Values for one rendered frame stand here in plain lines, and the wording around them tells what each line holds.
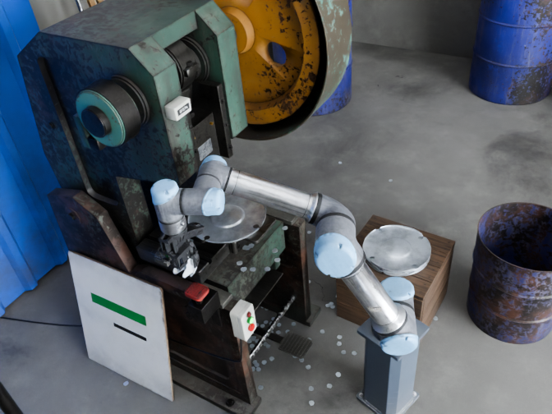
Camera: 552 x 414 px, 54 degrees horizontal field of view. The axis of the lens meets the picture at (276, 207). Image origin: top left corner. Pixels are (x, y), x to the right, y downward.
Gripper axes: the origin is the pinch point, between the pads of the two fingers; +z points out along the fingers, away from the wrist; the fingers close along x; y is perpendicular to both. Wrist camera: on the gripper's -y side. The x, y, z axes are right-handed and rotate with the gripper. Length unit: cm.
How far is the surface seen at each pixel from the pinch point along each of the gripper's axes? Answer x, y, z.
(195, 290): -0.1, 0.3, 8.6
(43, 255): -135, -23, 73
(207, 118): -14, -37, -32
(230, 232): -3.9, -26.0, 6.5
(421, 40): -45, -363, 75
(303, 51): 5, -69, -45
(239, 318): 11.3, -5.4, 22.6
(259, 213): -0.3, -39.6, 6.5
